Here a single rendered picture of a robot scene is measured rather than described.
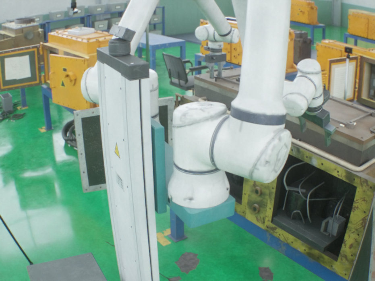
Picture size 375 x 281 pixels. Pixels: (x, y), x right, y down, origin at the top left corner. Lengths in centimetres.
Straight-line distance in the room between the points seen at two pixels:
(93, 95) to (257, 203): 114
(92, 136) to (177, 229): 111
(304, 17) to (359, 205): 1099
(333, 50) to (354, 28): 290
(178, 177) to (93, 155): 148
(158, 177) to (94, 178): 146
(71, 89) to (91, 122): 178
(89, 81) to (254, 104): 84
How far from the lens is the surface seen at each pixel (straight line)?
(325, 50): 887
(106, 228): 355
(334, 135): 195
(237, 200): 252
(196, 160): 117
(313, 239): 218
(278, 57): 105
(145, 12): 181
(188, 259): 318
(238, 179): 277
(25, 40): 696
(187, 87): 569
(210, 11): 206
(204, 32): 230
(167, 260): 316
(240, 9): 124
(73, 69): 423
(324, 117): 151
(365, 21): 1134
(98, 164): 270
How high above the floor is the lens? 204
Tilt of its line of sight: 23 degrees down
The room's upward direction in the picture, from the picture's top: 1 degrees counter-clockwise
